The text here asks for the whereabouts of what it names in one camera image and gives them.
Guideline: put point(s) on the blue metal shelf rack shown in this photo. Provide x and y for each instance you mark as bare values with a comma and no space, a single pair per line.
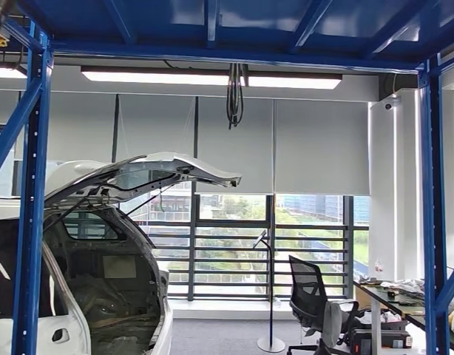
31,196

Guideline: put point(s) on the white roller blind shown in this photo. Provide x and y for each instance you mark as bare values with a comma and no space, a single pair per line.
83,127
322,147
157,122
234,157

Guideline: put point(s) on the white car tailgate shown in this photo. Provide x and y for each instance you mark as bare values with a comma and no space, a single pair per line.
197,169

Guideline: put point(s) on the long ceiling light strip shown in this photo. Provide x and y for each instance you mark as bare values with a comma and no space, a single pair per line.
157,77

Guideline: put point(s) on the black mesh office chair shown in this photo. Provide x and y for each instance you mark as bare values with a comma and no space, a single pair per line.
303,284

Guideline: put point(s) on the floor stand with round base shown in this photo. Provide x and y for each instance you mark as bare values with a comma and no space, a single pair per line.
271,344

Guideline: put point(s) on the grey jacket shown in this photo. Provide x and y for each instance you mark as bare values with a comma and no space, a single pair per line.
331,323

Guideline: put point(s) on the tan box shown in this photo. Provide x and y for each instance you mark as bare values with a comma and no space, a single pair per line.
363,299

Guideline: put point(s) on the small clear bottle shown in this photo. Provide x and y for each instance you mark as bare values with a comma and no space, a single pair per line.
379,266

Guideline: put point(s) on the dark-topped desk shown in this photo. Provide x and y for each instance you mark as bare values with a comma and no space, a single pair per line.
381,294

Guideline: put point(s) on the black equipment case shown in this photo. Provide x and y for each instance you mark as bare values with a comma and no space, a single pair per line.
377,340

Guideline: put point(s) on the white car body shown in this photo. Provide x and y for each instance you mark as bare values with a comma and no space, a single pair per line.
13,338

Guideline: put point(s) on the dark window frame with railing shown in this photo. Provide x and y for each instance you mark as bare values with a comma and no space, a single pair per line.
191,245

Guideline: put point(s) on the white security camera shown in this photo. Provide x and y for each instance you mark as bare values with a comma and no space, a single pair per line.
388,104

